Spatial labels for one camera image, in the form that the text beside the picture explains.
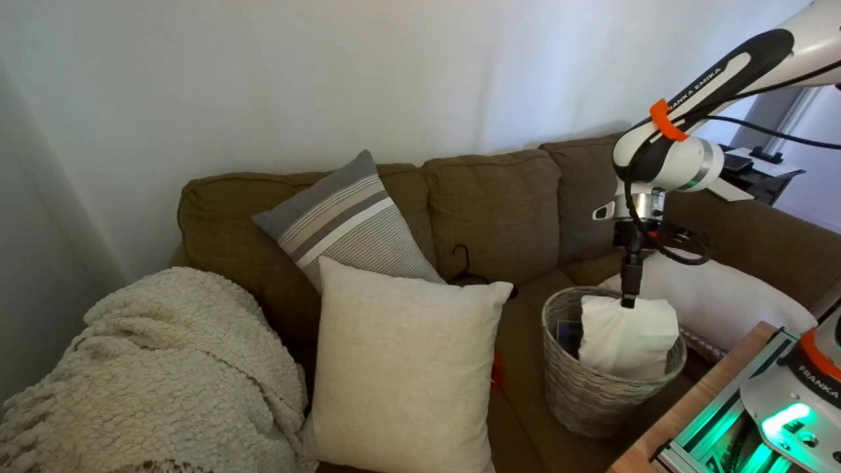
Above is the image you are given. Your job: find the plain cream square pillow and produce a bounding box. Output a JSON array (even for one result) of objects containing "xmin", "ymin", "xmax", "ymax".
[{"xmin": 308, "ymin": 254, "xmax": 518, "ymax": 473}]

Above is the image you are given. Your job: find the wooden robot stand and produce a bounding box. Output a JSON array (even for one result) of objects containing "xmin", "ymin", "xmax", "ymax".
[{"xmin": 608, "ymin": 318, "xmax": 841, "ymax": 473}]

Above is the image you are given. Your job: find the white pillow with tassel trim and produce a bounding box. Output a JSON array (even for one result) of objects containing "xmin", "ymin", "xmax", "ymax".
[{"xmin": 600, "ymin": 250, "xmax": 819, "ymax": 356}]

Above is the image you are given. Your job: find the orange strap on arm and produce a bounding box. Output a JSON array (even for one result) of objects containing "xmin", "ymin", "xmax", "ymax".
[{"xmin": 646, "ymin": 98, "xmax": 690, "ymax": 144}]

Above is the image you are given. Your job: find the white robot base green light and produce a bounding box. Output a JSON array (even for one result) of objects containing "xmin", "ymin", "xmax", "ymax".
[{"xmin": 738, "ymin": 296, "xmax": 841, "ymax": 473}]

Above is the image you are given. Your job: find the white cloth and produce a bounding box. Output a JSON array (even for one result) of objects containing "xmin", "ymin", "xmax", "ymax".
[{"xmin": 576, "ymin": 291, "xmax": 683, "ymax": 381}]

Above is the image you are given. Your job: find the brown fabric sofa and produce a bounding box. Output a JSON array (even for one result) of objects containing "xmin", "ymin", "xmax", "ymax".
[{"xmin": 167, "ymin": 129, "xmax": 841, "ymax": 473}]

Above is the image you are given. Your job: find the cream knitted blanket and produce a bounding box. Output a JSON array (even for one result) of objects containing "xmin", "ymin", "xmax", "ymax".
[{"xmin": 0, "ymin": 262, "xmax": 319, "ymax": 473}]

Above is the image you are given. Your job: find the grey woven basket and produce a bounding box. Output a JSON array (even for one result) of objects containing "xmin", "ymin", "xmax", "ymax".
[{"xmin": 539, "ymin": 283, "xmax": 690, "ymax": 442}]

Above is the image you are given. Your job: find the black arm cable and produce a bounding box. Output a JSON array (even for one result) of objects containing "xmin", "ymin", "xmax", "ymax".
[{"xmin": 700, "ymin": 108, "xmax": 841, "ymax": 152}]

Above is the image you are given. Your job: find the black background stand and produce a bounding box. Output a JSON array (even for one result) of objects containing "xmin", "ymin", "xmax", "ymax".
[{"xmin": 714, "ymin": 142, "xmax": 809, "ymax": 205}]

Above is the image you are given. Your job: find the black wire hanger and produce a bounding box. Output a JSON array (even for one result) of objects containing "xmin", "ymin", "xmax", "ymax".
[{"xmin": 445, "ymin": 242, "xmax": 495, "ymax": 288}]

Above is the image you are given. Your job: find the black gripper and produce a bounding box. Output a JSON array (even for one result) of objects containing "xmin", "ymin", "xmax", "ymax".
[{"xmin": 610, "ymin": 216, "xmax": 675, "ymax": 309}]

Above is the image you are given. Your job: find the grey striped pillow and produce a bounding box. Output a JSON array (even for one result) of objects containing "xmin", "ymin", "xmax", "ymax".
[{"xmin": 250, "ymin": 146, "xmax": 445, "ymax": 296}]

